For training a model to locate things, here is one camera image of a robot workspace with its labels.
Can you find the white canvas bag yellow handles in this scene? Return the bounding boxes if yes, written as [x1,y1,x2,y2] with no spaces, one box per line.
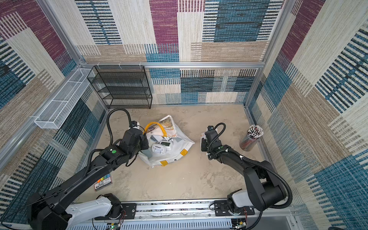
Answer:
[139,115,195,167]

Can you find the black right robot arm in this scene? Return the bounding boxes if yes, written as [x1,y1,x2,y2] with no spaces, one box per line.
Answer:
[201,123,293,230]

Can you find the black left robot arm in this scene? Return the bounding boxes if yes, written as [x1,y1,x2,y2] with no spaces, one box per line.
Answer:
[24,110,149,230]

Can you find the white digital timer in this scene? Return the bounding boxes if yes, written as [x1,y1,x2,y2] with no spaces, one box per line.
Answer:
[151,141,173,154]

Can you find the cup of coloured pencils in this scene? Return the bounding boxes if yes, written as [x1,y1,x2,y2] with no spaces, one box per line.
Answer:
[240,125,264,151]

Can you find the highlighter marker pack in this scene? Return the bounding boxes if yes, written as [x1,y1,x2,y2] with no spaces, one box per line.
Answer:
[94,174,113,191]

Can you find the black wire mesh shelf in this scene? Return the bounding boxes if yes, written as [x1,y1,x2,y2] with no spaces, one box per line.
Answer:
[87,65,152,109]

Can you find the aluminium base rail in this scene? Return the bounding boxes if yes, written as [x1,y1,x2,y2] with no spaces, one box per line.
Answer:
[45,197,297,230]

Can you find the white wire mesh basket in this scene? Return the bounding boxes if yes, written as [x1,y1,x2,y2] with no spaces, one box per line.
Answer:
[34,68,91,129]

